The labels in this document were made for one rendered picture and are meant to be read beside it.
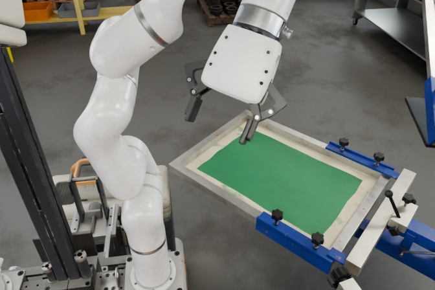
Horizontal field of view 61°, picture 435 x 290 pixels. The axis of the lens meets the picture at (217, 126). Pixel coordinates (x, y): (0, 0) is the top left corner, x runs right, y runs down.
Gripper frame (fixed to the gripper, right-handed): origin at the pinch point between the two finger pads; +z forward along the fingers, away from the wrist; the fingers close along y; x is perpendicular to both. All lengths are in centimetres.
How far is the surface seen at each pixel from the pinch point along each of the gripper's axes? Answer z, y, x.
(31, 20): -12, 402, -390
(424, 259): 21, -67, -91
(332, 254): 29, -35, -76
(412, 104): -44, -60, -177
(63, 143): 84, 183, -240
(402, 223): 11, -53, -83
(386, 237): 20, -54, -97
